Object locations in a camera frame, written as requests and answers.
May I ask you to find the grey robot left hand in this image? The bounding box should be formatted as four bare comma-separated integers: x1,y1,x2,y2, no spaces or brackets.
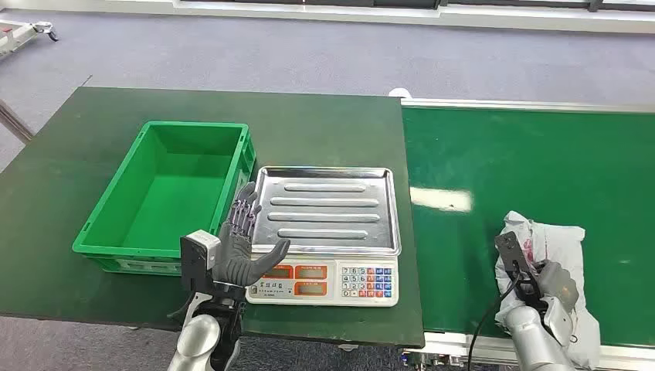
212,182,292,288

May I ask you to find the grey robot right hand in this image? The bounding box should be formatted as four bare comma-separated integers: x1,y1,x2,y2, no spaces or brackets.
531,259,580,315

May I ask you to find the grey plastic mailer package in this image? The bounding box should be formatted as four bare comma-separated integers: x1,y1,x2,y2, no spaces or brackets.
493,210,602,371

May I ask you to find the white electronic scale steel tray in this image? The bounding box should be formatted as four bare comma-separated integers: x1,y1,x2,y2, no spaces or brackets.
245,165,402,308

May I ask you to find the green plastic crate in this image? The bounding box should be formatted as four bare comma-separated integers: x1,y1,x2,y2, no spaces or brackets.
72,121,257,277

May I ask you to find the dark green table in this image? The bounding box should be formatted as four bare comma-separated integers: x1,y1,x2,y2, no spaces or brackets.
0,86,426,349

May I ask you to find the grey metal bar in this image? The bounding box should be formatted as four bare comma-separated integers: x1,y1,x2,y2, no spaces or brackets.
0,100,35,144

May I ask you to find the white wheeled cart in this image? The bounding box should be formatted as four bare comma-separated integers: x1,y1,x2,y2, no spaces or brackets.
0,19,59,58

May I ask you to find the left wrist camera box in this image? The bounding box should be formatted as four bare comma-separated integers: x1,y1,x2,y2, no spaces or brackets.
179,230,222,294

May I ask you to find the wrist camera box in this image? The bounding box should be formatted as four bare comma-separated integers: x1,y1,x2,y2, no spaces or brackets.
179,230,222,294
494,231,536,289

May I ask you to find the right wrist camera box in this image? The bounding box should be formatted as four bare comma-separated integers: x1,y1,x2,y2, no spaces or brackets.
494,231,536,289

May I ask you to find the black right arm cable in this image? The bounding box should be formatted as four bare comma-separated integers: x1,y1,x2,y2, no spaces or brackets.
467,274,524,371

